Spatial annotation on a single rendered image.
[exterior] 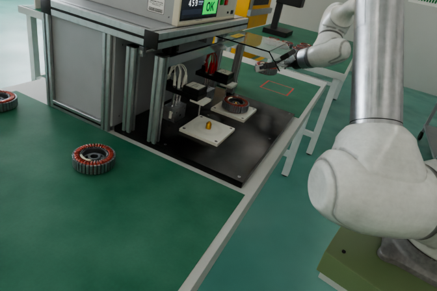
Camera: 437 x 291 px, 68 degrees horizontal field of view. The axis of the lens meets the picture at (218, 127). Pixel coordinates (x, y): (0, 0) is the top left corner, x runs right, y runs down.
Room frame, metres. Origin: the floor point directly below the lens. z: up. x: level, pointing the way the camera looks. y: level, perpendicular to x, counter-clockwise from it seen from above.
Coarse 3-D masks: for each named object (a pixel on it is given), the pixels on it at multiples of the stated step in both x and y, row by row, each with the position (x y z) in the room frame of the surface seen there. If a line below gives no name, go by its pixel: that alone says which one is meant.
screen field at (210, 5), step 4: (204, 0) 1.13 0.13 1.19; (208, 0) 1.15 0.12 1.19; (212, 0) 1.18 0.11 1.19; (216, 0) 1.21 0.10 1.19; (204, 4) 1.13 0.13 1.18; (208, 4) 1.16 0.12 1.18; (212, 4) 1.19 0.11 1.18; (216, 4) 1.22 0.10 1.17; (204, 8) 1.14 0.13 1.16; (208, 8) 1.16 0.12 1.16; (212, 8) 1.19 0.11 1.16; (216, 8) 1.22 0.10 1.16; (204, 12) 1.14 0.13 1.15; (208, 12) 1.17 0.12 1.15; (212, 12) 1.20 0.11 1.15
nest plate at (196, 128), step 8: (192, 120) 1.05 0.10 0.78; (200, 120) 1.07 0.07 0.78; (208, 120) 1.08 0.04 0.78; (184, 128) 0.98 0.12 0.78; (192, 128) 0.99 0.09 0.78; (200, 128) 1.01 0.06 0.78; (216, 128) 1.03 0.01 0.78; (224, 128) 1.05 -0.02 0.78; (232, 128) 1.06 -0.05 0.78; (192, 136) 0.96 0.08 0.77; (200, 136) 0.95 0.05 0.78; (208, 136) 0.96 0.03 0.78; (216, 136) 0.97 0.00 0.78; (224, 136) 0.98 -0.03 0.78; (216, 144) 0.92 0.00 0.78
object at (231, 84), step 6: (198, 72) 1.27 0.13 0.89; (204, 72) 1.28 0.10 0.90; (216, 72) 1.25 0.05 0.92; (222, 72) 1.26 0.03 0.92; (228, 72) 1.27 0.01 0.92; (210, 78) 1.25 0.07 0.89; (216, 78) 1.25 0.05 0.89; (222, 78) 1.24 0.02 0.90; (228, 78) 1.24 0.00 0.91; (204, 84) 1.27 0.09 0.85; (222, 84) 1.24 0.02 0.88; (228, 84) 1.24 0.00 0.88; (234, 84) 1.25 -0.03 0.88
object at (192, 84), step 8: (168, 88) 1.04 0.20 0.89; (176, 88) 1.04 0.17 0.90; (184, 88) 1.02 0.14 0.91; (192, 88) 1.01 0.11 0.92; (200, 88) 1.03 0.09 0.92; (176, 96) 1.06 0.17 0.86; (184, 96) 1.02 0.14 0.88; (192, 96) 1.01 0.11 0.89; (200, 96) 1.02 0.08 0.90; (176, 104) 1.07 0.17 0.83; (200, 104) 1.00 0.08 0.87
